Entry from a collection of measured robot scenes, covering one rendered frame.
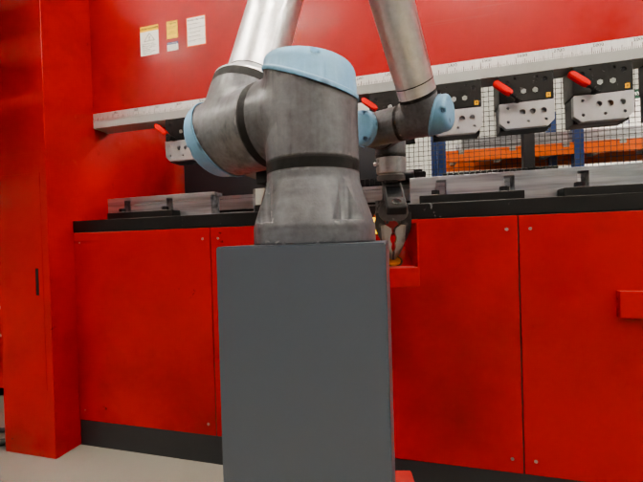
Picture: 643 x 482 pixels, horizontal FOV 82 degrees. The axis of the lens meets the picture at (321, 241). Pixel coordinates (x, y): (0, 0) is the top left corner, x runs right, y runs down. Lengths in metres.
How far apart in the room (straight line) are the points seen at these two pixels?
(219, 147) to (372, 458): 0.41
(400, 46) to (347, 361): 0.57
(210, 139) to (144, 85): 1.22
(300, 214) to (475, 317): 0.86
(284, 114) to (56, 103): 1.42
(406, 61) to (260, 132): 0.38
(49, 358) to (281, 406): 1.39
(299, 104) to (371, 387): 0.31
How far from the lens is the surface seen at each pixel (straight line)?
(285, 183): 0.42
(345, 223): 0.40
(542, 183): 1.33
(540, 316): 1.21
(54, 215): 1.70
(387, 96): 1.34
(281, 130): 0.44
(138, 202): 1.69
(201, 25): 1.69
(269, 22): 0.65
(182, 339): 1.46
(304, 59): 0.46
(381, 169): 0.94
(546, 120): 1.35
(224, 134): 0.52
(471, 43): 1.40
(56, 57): 1.85
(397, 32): 0.77
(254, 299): 0.40
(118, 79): 1.85
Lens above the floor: 0.78
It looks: level
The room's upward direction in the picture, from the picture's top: 2 degrees counter-clockwise
